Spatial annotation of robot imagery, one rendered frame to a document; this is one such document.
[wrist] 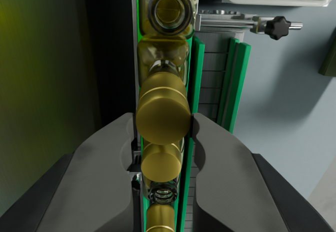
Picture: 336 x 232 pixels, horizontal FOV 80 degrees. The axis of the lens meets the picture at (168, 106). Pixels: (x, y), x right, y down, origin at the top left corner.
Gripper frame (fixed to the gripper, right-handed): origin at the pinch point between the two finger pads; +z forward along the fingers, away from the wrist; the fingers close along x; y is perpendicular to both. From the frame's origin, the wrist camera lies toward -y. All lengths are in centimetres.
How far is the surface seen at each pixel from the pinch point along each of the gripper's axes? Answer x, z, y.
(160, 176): -0.2, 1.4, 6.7
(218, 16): 10.0, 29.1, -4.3
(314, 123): 48, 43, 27
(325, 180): 147, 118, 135
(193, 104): 5.4, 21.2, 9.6
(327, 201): 160, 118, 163
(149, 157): -1.1, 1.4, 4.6
